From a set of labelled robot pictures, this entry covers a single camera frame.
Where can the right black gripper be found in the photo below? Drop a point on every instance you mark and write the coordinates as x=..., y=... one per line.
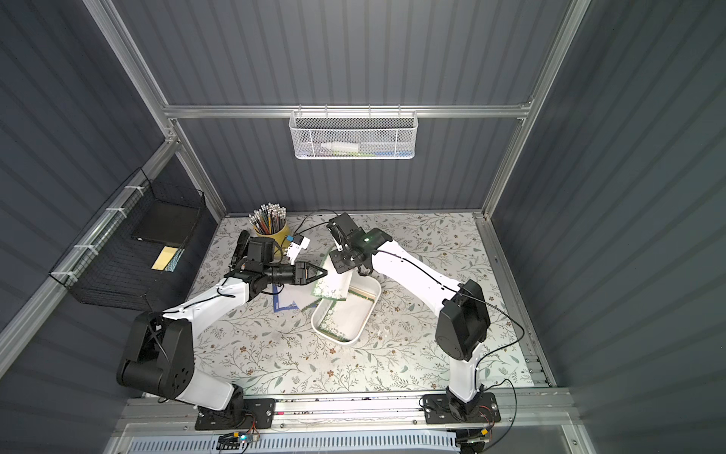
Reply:
x=345, y=259

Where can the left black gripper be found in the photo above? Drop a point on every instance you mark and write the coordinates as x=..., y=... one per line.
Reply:
x=297, y=272

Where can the green floral stationery paper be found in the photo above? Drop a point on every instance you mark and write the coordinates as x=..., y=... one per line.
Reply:
x=333, y=286

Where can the blue floral stationery paper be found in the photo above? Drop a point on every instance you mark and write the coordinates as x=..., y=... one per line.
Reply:
x=294, y=298

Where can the white plastic storage box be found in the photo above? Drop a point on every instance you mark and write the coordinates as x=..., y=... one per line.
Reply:
x=364, y=284

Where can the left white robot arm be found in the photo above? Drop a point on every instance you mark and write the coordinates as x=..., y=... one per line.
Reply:
x=159, y=357

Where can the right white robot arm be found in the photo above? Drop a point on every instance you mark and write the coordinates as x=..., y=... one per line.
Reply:
x=463, y=318

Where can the yellow pencil cup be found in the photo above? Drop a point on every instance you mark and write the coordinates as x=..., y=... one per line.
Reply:
x=281, y=239

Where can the coloured pencils bunch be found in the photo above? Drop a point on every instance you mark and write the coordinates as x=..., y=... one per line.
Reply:
x=269, y=219

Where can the black stapler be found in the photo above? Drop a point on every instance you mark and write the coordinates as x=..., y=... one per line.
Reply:
x=241, y=248

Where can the floral table mat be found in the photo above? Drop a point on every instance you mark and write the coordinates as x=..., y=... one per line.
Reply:
x=268, y=351

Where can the white glue bottle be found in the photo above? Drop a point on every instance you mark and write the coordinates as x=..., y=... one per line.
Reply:
x=338, y=147

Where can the yellow sticky notes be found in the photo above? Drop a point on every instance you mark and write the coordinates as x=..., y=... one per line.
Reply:
x=164, y=258

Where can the black notebook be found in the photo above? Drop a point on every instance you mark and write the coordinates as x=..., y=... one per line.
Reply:
x=168, y=224

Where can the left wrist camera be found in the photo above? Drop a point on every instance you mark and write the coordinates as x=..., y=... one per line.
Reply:
x=297, y=243

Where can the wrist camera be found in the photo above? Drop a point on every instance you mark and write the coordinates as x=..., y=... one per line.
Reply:
x=297, y=243
x=340, y=228

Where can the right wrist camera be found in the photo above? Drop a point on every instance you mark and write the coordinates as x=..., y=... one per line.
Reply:
x=340, y=228

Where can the white wire mesh basket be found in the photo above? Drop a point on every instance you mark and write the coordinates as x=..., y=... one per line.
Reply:
x=380, y=138

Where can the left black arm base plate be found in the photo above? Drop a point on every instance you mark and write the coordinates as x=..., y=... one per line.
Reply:
x=240, y=416

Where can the black wire wall basket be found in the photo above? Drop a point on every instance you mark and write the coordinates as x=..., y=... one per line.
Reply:
x=109, y=267

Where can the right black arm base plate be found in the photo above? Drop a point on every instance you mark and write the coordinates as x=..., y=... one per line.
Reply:
x=446, y=409

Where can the white ribbed cable duct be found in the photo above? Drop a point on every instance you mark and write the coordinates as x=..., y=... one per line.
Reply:
x=310, y=442

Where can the aluminium front rail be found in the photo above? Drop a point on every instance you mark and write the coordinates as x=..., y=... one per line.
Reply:
x=352, y=412

